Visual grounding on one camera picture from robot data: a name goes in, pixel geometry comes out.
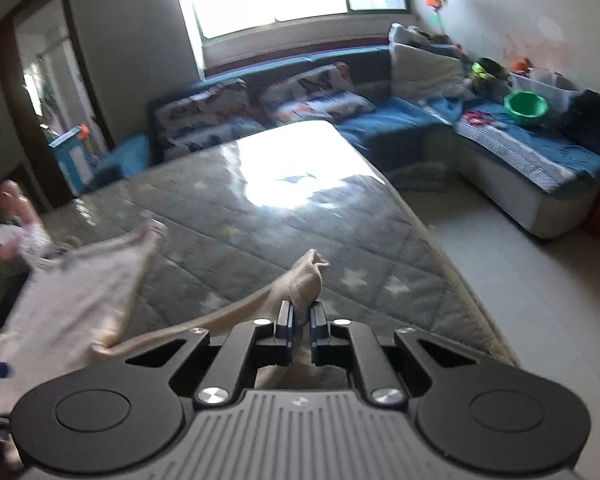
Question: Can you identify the black bag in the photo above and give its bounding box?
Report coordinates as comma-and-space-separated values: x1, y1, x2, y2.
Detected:
560, 89, 600, 160

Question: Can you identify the grey quilted table cover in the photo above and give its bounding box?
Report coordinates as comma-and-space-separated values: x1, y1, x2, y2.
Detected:
40, 120, 523, 391

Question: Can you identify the blue sofa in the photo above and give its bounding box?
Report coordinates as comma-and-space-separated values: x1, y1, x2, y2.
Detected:
97, 42, 600, 241

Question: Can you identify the clear plastic container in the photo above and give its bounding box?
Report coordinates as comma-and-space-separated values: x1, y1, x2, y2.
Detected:
510, 69, 583, 111

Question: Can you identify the cream clothing with number print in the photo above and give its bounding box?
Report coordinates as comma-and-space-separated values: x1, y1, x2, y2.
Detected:
0, 220, 353, 417

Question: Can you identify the blue sofa cover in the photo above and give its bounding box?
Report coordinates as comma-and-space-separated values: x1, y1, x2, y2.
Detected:
427, 95, 600, 193

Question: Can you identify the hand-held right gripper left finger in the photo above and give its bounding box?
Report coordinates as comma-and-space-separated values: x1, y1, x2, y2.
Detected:
125, 300, 297, 408

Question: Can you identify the neon green toy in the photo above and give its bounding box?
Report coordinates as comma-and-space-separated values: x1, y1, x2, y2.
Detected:
470, 57, 508, 83

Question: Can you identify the green plastic bowl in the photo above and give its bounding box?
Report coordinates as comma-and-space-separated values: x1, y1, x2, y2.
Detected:
504, 90, 551, 128

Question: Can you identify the grey cushion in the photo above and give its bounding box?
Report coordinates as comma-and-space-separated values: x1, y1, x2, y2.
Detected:
389, 41, 473, 106

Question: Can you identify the pink water bottle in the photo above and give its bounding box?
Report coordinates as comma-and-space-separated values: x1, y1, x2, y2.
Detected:
0, 180, 33, 226

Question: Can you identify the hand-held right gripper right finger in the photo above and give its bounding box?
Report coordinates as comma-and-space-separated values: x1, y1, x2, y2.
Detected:
307, 302, 486, 406

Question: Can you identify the blue cardboard box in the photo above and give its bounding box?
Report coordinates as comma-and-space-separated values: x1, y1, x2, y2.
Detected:
47, 125, 98, 196

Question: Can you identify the pink and white tissue box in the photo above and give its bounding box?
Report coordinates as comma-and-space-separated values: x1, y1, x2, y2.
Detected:
0, 222, 56, 271

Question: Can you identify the white stuffed toy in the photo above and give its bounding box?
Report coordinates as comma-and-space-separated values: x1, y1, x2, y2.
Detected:
389, 22, 423, 46

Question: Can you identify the dark wooden door frame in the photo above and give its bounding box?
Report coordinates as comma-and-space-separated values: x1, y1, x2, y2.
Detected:
0, 0, 116, 211

